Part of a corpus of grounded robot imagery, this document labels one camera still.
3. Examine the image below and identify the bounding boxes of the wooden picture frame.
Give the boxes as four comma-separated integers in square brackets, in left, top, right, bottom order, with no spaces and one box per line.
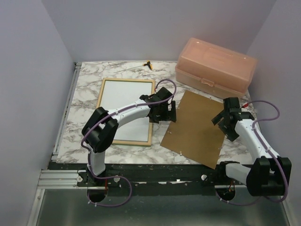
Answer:
[95,78,156,147]

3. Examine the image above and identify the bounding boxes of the brown frame backing board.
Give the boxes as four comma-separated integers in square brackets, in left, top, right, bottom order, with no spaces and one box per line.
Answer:
[160,91,225,169]

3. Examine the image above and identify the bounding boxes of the white photo paper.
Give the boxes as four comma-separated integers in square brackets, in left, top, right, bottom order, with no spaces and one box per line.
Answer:
[100,81,153,142]

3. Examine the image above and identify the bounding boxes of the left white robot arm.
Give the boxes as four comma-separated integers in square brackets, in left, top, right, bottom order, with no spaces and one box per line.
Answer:
[81,87,176,186]

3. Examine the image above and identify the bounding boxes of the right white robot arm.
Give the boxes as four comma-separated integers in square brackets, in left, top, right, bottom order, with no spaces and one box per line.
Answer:
[212,97,292,199]

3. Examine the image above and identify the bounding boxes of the pink translucent plastic box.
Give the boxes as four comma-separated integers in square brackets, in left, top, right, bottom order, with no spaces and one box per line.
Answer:
[175,38,258,99]

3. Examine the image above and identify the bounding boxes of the yellow black hex key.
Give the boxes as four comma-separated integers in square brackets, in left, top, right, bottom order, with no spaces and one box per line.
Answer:
[117,60,153,73]

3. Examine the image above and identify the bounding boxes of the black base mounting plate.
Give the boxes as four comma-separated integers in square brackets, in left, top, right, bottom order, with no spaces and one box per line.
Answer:
[77,163,240,196]

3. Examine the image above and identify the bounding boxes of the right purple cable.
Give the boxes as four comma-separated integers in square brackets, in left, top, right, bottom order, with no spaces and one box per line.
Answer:
[215,100,290,206]

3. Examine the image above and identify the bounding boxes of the purple cable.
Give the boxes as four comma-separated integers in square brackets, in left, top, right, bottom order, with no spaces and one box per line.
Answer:
[80,79,177,208]
[215,100,290,206]

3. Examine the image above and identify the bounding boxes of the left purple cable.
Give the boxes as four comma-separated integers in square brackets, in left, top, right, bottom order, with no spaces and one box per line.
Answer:
[80,79,177,208]

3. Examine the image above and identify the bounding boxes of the aluminium rail left side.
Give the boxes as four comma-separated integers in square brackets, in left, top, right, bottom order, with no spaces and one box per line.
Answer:
[51,62,82,161]

